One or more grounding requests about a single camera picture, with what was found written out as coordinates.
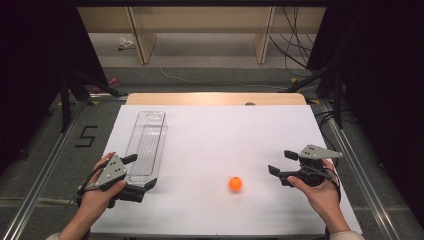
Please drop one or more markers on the pink object on floor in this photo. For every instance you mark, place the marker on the pink object on floor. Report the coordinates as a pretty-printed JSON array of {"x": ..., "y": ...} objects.
[{"x": 113, "y": 82}]

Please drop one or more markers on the black metal stand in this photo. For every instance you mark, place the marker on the black metal stand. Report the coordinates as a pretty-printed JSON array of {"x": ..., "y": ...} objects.
[
  {"x": 65, "y": 106},
  {"x": 338, "y": 106}
]

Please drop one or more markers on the yellow tape piece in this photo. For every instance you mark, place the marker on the yellow tape piece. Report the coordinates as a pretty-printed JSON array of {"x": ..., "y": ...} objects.
[
  {"x": 293, "y": 80},
  {"x": 313, "y": 101},
  {"x": 94, "y": 102}
]

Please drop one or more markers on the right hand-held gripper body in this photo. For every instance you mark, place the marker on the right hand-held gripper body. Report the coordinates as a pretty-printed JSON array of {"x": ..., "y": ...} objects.
[{"x": 311, "y": 166}]

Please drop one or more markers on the white table cover sheet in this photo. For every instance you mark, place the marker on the white table cover sheet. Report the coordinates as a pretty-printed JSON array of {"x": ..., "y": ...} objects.
[{"x": 233, "y": 140}]

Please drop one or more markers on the beige wooden shelf unit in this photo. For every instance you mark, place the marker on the beige wooden shelf unit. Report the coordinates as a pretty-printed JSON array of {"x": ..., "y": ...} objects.
[{"x": 200, "y": 20}]

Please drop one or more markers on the person's right hand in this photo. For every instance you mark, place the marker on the person's right hand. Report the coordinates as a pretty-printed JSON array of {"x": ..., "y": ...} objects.
[{"x": 321, "y": 198}]

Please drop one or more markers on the orange ball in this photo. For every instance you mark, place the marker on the orange ball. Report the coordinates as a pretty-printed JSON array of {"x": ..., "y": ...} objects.
[{"x": 235, "y": 184}]

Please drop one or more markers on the aluminium floor rail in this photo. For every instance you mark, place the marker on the aluminium floor rail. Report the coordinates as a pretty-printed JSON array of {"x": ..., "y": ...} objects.
[
  {"x": 36, "y": 193},
  {"x": 363, "y": 180}
]

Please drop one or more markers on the person's left hand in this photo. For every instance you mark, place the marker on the person's left hand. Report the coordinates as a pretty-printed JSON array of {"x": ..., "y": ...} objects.
[{"x": 96, "y": 200}]

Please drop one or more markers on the clear plastic tray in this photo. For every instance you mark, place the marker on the clear plastic tray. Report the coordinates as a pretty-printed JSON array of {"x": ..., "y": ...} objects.
[{"x": 146, "y": 146}]

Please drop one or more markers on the crumpled white paper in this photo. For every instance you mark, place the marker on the crumpled white paper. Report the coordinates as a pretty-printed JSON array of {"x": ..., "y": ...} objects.
[{"x": 125, "y": 43}]

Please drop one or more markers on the dark curtain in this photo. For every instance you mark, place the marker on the dark curtain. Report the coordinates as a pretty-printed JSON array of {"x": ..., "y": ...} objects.
[
  {"x": 383, "y": 83},
  {"x": 33, "y": 66}
]

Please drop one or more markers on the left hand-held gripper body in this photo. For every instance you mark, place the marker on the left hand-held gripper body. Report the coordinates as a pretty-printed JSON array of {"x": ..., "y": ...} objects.
[{"x": 112, "y": 170}]

